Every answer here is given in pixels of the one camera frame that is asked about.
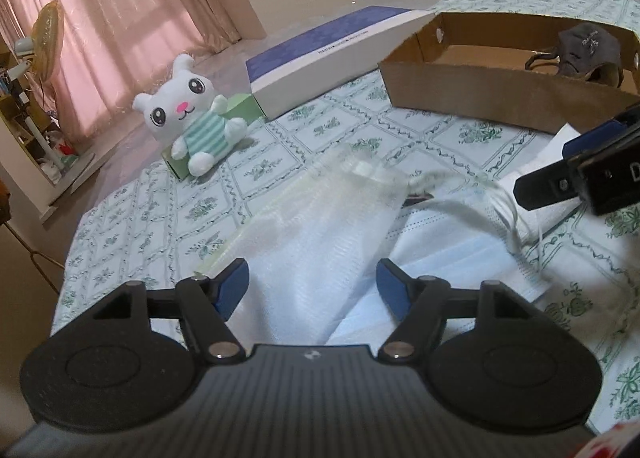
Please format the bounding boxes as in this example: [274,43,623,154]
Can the white plush bunny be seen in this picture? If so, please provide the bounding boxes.
[132,54,249,177]

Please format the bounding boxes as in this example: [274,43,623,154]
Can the brown cardboard box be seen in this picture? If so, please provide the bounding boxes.
[377,12,640,135]

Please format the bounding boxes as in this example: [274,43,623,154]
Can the cluttered wooden shelf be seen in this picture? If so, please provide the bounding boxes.
[0,50,57,181]

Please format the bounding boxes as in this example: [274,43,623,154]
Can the green cardboard box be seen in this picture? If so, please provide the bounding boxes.
[161,92,263,182]

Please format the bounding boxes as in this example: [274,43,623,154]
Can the blue face mask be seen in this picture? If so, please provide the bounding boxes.
[325,188,551,346]

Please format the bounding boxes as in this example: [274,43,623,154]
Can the blue and white flat box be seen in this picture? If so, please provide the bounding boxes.
[245,5,436,121]

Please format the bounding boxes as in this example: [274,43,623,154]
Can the pink curtain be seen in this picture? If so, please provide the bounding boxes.
[0,0,266,149]

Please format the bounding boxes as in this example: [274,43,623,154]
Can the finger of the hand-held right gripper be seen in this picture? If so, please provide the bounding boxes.
[515,158,583,211]
[562,105,640,159]

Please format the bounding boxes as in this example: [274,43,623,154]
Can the green patterned bedsheet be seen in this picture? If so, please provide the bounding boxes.
[52,0,640,439]

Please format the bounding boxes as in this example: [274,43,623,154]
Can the grey cloth face mask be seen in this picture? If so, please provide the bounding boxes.
[525,22,626,86]

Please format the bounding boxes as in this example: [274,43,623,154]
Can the white paper tissue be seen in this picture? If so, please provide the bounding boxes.
[515,122,582,179]

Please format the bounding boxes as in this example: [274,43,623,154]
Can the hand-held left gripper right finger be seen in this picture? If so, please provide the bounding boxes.
[376,259,573,364]

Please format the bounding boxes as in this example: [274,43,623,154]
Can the white mesh pouch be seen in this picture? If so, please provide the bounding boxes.
[200,143,412,345]

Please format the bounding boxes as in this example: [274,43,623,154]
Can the standing fan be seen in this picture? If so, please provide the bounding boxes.
[14,0,96,189]

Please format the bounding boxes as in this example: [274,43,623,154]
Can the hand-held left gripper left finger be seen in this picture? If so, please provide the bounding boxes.
[50,259,250,365]

